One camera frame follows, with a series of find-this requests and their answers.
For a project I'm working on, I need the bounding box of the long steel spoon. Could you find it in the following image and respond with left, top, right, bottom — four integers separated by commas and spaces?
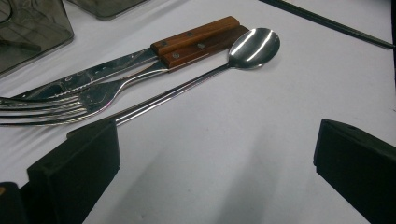
106, 27, 281, 127

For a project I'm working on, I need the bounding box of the white table mat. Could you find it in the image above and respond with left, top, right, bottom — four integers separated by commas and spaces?
0, 0, 396, 224

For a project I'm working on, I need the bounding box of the black chopstick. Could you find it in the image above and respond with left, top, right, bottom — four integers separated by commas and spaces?
258, 0, 396, 50

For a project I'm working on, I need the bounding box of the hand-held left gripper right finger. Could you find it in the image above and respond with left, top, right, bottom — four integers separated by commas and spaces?
313, 119, 396, 224

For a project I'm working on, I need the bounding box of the smoky clear plastic bin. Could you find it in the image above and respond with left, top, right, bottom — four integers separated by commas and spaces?
0, 0, 75, 77
66, 0, 148, 21

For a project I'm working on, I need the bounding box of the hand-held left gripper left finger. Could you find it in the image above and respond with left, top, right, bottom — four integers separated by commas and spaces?
26, 119, 121, 224

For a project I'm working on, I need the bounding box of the wooden handled steel knife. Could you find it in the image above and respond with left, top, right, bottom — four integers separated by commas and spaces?
12, 16, 241, 101

